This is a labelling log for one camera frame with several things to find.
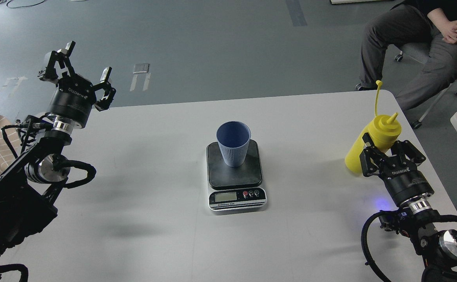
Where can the yellow squeeze bottle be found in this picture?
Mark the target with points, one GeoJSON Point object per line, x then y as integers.
{"type": "Point", "coordinates": [384, 131]}

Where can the seated person in grey trousers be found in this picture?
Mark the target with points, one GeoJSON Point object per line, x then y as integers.
{"type": "Point", "coordinates": [408, 21]}

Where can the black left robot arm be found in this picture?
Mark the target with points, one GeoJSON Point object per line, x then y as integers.
{"type": "Point", "coordinates": [30, 186]}

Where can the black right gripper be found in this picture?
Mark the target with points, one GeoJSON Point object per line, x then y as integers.
{"type": "Point", "coordinates": [400, 174]}

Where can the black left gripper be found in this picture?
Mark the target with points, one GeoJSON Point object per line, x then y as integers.
{"type": "Point", "coordinates": [74, 96]}

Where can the blue ribbed cup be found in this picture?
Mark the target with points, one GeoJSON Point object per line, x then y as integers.
{"type": "Point", "coordinates": [233, 139]}

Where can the digital kitchen scale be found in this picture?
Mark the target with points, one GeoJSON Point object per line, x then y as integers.
{"type": "Point", "coordinates": [234, 189]}

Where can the office chair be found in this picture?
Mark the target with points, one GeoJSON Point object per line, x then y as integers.
{"type": "Point", "coordinates": [438, 73]}

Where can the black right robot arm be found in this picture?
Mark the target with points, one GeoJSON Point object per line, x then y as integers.
{"type": "Point", "coordinates": [433, 236]}

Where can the grey floor plate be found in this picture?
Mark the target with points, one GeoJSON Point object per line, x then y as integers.
{"type": "Point", "coordinates": [141, 68]}

